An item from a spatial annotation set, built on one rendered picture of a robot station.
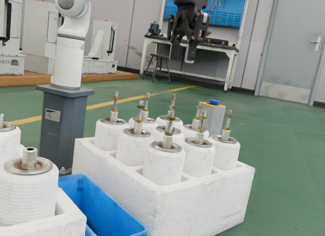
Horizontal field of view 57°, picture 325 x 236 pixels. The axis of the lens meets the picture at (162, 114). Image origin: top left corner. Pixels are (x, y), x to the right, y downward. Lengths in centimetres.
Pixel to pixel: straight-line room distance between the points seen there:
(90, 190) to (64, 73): 43
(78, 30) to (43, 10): 235
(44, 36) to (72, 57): 232
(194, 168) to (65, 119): 49
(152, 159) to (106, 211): 17
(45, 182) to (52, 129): 58
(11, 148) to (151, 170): 31
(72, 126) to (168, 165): 48
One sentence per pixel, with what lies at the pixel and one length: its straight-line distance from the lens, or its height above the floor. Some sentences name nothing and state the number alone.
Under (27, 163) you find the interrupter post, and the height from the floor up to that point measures 26.
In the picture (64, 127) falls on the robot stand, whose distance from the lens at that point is 107.
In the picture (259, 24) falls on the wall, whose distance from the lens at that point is 588.
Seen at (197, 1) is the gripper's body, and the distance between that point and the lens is 67.
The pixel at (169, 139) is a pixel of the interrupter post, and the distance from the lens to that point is 71.
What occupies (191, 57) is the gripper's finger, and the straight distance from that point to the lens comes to 66.
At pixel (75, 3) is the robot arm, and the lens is 105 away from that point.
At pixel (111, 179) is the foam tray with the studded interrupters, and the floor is 14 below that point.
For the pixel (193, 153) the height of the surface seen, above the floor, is 24.
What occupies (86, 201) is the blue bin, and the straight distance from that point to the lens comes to 85.
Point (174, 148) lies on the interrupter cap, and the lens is 73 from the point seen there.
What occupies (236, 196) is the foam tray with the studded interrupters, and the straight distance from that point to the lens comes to 92.
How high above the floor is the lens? 47
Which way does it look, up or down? 11 degrees down
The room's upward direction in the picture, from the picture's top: 9 degrees clockwise
